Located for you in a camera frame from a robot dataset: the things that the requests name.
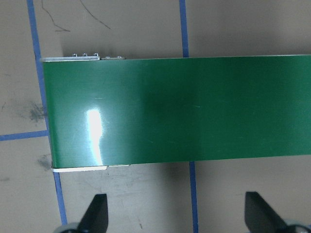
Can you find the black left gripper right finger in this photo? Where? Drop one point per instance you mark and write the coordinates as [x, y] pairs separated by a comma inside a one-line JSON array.
[[260, 217]]

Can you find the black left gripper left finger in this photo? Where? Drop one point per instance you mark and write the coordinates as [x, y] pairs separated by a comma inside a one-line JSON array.
[[95, 219]]

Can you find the green conveyor belt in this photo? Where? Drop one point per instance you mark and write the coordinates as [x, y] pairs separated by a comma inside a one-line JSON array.
[[121, 112]]

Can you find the thin black wire scrap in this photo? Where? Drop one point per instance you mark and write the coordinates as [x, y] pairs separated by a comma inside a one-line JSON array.
[[74, 15]]

